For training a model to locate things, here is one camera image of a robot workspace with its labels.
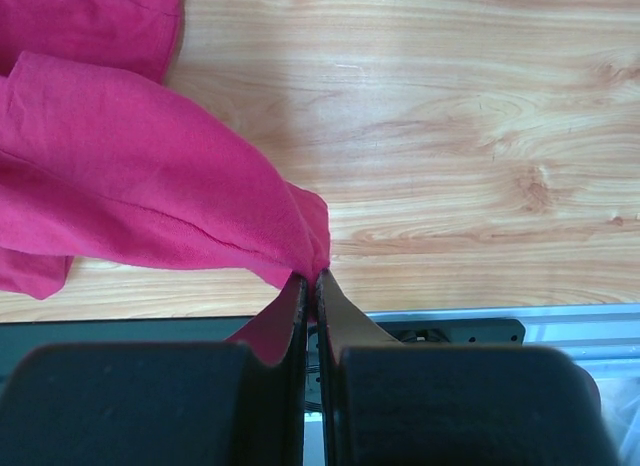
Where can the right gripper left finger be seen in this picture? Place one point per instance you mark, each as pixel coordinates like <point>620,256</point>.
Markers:
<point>239,401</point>

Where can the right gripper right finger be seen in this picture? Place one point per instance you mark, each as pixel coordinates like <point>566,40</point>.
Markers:
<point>386,402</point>

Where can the magenta t shirt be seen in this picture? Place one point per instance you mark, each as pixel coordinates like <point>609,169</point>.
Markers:
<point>99,159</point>

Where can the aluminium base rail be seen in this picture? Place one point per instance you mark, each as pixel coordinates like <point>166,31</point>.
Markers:
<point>603,340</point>

